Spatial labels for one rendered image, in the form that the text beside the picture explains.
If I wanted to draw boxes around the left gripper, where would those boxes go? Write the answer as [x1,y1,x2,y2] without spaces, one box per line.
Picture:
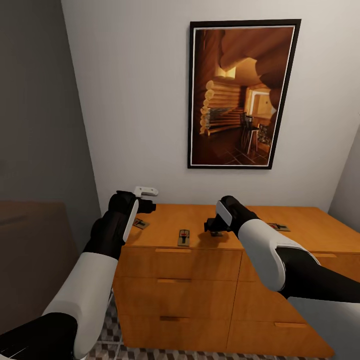
[137,198,156,214]

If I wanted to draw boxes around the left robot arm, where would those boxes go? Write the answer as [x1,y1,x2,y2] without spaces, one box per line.
[0,186,159,360]

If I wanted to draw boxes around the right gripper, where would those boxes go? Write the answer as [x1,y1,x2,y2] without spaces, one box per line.
[204,217,233,232]

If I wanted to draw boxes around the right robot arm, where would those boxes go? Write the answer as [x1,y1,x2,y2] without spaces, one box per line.
[204,196,360,360]

